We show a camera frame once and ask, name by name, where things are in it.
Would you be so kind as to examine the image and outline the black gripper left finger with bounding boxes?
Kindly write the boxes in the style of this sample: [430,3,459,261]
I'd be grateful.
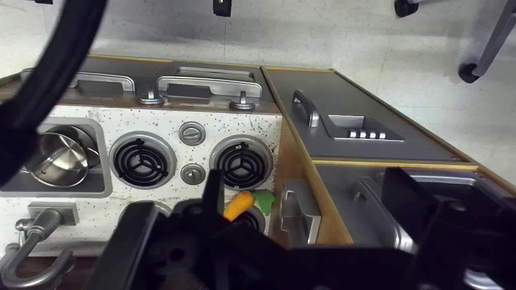
[85,167,224,290]

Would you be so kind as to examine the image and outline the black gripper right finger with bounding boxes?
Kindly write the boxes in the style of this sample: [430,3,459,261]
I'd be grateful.
[382,167,516,290]

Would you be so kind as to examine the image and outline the orange stuffed carrot green leaves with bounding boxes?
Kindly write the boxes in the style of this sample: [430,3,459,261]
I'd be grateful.
[222,190,277,222]

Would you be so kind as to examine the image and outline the grey toy sink basin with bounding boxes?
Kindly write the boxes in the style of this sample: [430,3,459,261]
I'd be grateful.
[0,116,116,198]

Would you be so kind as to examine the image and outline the small steel pot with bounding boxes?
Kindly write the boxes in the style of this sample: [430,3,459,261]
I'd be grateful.
[24,129,101,190]

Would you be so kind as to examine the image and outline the grey toy faucet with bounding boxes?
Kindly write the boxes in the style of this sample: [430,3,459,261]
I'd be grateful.
[0,206,79,290]

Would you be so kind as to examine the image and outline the black coil toy burner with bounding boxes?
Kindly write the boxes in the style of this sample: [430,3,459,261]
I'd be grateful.
[108,130,179,190]
[208,133,274,191]

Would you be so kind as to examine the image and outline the grey round stove knob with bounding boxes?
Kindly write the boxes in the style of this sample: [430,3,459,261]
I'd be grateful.
[177,119,208,148]
[179,161,208,187]

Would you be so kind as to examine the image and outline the white speckled toy kitchen counter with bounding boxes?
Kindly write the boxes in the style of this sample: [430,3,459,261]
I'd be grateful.
[0,53,287,270]

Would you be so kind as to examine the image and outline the grey keypad panel white buttons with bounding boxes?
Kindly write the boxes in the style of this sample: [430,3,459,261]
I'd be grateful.
[326,113,406,145]

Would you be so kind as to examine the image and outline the grey front panel dial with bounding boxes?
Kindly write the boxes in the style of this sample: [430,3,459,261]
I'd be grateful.
[137,88,166,108]
[229,88,258,113]

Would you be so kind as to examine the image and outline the toy kitchen microwave oven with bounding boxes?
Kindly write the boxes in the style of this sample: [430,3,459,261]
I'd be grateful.
[259,64,516,254]

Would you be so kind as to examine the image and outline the grey office chair base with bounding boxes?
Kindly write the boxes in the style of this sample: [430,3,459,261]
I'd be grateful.
[393,0,516,85]

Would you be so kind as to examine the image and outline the black chair caster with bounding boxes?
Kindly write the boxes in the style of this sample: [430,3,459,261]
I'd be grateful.
[211,0,234,17]

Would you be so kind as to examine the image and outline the grey window door handle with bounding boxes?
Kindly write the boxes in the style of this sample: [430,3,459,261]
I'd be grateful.
[348,175,419,254]

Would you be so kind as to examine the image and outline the grey side bracket fixture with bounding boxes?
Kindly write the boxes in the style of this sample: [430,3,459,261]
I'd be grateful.
[277,185,322,248]

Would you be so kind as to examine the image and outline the short grey door handle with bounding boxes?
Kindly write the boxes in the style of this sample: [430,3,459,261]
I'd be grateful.
[71,71,137,95]

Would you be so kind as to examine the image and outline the long grey door handle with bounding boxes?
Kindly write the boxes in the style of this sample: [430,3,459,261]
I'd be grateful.
[156,72,264,101]

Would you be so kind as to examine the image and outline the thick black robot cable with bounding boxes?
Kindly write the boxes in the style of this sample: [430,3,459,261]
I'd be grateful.
[0,0,109,187]

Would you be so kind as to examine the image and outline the grey curved cabinet handle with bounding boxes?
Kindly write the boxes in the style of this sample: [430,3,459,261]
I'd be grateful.
[290,88,322,129]

